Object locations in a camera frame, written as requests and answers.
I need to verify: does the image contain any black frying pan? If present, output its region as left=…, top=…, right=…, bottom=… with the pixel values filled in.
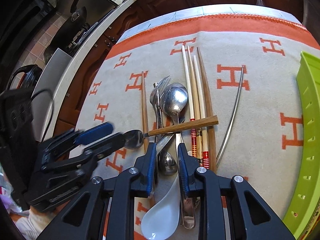
left=43, top=0, right=87, bottom=64

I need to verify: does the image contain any steel fork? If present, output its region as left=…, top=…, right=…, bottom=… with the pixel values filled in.
left=150, top=76, right=170, bottom=129

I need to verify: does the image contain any dark brown wooden chopstick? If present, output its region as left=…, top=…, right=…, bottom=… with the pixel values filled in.
left=140, top=70, right=157, bottom=208

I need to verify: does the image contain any black cable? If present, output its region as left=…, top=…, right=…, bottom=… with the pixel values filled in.
left=30, top=88, right=55, bottom=143

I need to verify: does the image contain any bamboo chopstick patterned end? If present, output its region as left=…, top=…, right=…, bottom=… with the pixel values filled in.
left=187, top=46, right=203, bottom=166

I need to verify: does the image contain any person left forearm sleeve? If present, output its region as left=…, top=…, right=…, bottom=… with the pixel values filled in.
left=16, top=206, right=56, bottom=239

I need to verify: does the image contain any orange beige H-pattern cloth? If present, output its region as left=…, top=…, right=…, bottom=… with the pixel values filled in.
left=69, top=13, right=320, bottom=240

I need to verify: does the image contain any white ceramic soup spoon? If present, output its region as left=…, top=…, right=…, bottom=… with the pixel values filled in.
left=141, top=176, right=181, bottom=239

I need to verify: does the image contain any large steel spoon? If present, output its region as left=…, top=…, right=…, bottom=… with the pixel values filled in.
left=160, top=83, right=196, bottom=229
left=156, top=134, right=177, bottom=176

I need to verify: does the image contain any bamboo chopstick red band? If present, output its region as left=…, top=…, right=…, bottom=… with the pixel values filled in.
left=181, top=45, right=197, bottom=158

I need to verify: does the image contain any wooden handled small spoon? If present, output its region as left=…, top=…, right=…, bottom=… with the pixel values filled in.
left=124, top=115, right=219, bottom=149

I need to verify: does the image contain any dark wood long chopstick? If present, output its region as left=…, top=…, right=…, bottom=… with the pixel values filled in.
left=197, top=47, right=217, bottom=173

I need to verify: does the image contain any green plastic utensil tray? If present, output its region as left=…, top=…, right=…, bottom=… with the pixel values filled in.
left=283, top=51, right=319, bottom=239

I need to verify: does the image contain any bamboo chopstick red end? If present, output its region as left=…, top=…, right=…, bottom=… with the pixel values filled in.
left=193, top=55, right=210, bottom=169

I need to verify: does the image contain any black kettle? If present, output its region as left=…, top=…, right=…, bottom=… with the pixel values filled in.
left=7, top=64, right=42, bottom=89

